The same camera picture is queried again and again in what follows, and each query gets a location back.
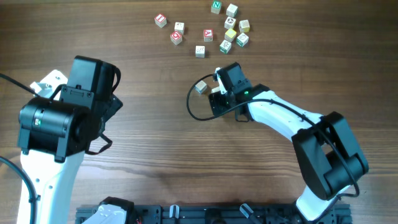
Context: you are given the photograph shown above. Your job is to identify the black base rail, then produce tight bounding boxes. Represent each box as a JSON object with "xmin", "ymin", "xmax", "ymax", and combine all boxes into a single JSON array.
[{"xmin": 75, "ymin": 204, "xmax": 353, "ymax": 224}]

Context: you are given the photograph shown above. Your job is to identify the wooden block plain picture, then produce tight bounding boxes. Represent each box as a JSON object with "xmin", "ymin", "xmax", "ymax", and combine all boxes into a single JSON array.
[{"xmin": 195, "ymin": 45, "xmax": 205, "ymax": 58}]

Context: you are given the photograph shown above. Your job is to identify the wooden block yellow edge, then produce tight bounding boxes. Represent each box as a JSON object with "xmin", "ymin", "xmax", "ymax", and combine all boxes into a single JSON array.
[{"xmin": 239, "ymin": 20, "xmax": 250, "ymax": 33}]

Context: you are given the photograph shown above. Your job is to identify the wooden block green N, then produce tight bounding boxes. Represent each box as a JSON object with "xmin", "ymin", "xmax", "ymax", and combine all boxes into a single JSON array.
[{"xmin": 211, "ymin": 0, "xmax": 222, "ymax": 14}]

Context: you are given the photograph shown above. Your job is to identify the wooden block small picture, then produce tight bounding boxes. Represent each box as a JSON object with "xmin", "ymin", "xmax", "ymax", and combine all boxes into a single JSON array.
[{"xmin": 174, "ymin": 22, "xmax": 185, "ymax": 35}]

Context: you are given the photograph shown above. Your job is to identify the wooden block red A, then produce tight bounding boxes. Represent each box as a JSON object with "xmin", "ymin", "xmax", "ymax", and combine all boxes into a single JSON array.
[{"xmin": 203, "ymin": 29, "xmax": 213, "ymax": 42}]

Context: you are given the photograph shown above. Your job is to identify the wooden block blue side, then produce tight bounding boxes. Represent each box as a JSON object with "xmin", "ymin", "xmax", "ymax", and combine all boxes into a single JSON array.
[{"xmin": 195, "ymin": 80, "xmax": 207, "ymax": 94}]

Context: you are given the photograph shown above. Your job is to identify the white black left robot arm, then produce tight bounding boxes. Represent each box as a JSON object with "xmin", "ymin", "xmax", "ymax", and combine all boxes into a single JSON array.
[{"xmin": 17, "ymin": 55, "xmax": 123, "ymax": 223}]

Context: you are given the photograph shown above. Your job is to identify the wooden block red I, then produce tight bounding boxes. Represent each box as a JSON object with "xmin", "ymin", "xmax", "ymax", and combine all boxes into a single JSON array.
[{"xmin": 154, "ymin": 14, "xmax": 167, "ymax": 28}]

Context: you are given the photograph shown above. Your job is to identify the yellow top wooden block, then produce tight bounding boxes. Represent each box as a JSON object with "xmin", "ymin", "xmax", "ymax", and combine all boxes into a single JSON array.
[{"xmin": 224, "ymin": 29, "xmax": 237, "ymax": 42}]

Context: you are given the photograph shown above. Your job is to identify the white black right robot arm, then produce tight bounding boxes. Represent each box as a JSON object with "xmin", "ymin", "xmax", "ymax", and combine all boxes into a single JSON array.
[{"xmin": 209, "ymin": 63, "xmax": 369, "ymax": 222}]

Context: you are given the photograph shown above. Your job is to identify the wooden block brown face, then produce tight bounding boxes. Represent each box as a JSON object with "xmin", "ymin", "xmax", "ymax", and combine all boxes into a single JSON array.
[{"xmin": 224, "ymin": 16, "xmax": 236, "ymax": 29}]

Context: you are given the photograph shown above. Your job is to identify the wooden block green side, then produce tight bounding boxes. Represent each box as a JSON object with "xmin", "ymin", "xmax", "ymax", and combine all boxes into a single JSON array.
[{"xmin": 236, "ymin": 33, "xmax": 249, "ymax": 47}]

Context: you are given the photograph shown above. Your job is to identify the wooden block red U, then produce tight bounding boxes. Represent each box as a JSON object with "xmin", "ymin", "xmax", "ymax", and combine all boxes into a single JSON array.
[{"xmin": 211, "ymin": 87, "xmax": 220, "ymax": 93}]

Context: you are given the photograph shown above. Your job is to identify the wooden block green edge top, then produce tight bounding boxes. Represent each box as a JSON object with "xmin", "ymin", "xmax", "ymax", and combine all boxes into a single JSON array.
[{"xmin": 226, "ymin": 4, "xmax": 238, "ymax": 18}]

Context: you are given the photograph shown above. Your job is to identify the wooden block red Q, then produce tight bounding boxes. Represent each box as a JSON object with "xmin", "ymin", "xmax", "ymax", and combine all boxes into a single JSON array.
[{"xmin": 170, "ymin": 31, "xmax": 183, "ymax": 45}]

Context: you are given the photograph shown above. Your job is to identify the wooden block green picture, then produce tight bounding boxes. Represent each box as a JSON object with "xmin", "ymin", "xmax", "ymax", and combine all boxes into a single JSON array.
[{"xmin": 220, "ymin": 40, "xmax": 232, "ymax": 54}]

